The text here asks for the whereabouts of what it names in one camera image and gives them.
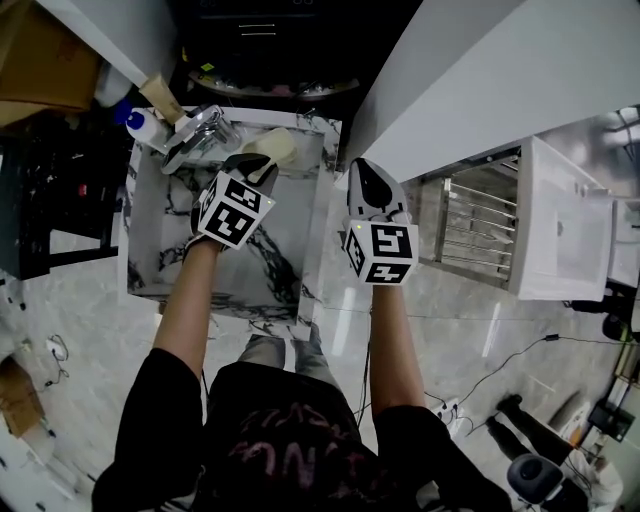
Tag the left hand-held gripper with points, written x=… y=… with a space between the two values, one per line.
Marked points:
x=232 y=214

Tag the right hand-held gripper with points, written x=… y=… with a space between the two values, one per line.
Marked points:
x=382 y=235

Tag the marble sink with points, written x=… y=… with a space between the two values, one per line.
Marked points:
x=280 y=260

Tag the beige soap dish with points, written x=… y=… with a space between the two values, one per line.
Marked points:
x=272 y=142

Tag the person's left forearm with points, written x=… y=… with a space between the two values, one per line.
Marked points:
x=187 y=300

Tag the person's right forearm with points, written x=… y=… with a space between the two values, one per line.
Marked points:
x=395 y=345

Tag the chrome faucet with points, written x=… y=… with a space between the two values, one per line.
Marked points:
x=192 y=137

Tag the steel towel rack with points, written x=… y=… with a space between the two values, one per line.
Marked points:
x=475 y=225

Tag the white bottle with blue cap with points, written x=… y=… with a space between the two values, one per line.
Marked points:
x=145 y=127

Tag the round dark tray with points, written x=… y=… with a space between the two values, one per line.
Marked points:
x=260 y=87

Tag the beige tube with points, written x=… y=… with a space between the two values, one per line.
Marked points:
x=162 y=97

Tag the person's grey trousers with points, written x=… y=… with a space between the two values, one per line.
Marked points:
x=312 y=357

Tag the white plastic jug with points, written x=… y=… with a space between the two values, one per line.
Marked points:
x=112 y=85

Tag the white ceramic basin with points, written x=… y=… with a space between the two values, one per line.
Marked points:
x=560 y=225

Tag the black shelf unit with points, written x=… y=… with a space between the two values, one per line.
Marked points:
x=55 y=200

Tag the white power strip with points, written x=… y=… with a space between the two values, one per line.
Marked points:
x=446 y=411

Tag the person's black t-shirt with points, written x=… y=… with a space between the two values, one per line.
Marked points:
x=280 y=435

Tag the cardboard box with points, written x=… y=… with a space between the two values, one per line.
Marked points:
x=42 y=60

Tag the flat cardboard piece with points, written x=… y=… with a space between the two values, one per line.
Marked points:
x=17 y=400

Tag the grey round device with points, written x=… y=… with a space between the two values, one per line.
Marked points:
x=535 y=475

